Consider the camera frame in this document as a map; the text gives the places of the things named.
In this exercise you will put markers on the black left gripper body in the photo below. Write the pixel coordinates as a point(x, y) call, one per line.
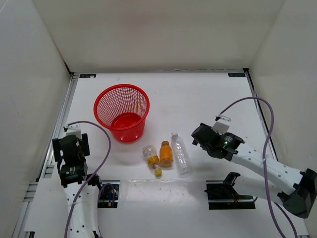
point(81, 156)

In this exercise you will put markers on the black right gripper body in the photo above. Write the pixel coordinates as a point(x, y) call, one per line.
point(208, 149)

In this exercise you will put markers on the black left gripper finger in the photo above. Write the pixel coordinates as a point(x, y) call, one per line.
point(85, 144)
point(56, 147)

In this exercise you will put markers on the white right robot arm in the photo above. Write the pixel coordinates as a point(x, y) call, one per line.
point(294, 189)

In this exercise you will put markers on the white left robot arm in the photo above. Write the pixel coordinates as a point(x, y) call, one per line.
point(81, 189)

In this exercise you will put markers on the red mesh plastic bin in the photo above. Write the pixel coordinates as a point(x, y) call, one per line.
point(123, 109)

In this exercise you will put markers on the clear empty plastic bottle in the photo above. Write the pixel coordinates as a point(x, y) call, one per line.
point(180, 154)

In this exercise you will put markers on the orange juice plastic bottle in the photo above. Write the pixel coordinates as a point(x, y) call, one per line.
point(165, 154)

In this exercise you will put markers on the small yellow-capped clear bottle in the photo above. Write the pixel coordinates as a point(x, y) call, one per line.
point(150, 154)

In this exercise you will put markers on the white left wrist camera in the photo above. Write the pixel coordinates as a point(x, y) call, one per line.
point(73, 129)

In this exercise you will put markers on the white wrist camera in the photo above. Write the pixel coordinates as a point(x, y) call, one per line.
point(73, 129)
point(221, 125)

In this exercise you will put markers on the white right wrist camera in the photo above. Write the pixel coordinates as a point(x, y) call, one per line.
point(221, 125)

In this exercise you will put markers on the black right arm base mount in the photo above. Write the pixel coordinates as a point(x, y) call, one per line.
point(222, 195)

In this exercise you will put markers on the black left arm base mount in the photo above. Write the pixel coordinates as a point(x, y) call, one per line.
point(109, 194)

